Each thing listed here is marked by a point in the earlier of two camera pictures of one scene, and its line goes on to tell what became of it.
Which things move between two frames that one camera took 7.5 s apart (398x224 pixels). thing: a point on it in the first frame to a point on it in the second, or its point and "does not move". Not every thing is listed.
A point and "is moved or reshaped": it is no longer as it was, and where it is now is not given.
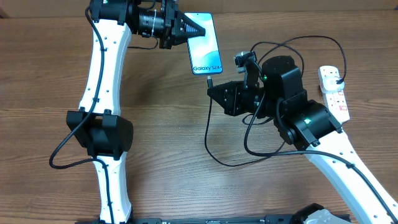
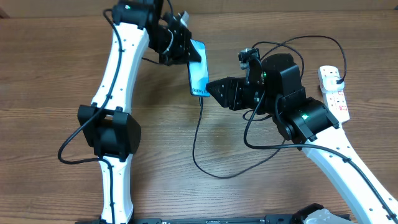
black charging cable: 210,84 is moved or reshaped
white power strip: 336,102 does not move
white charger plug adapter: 329,84 does not move
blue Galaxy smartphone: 204,52 to 198,71
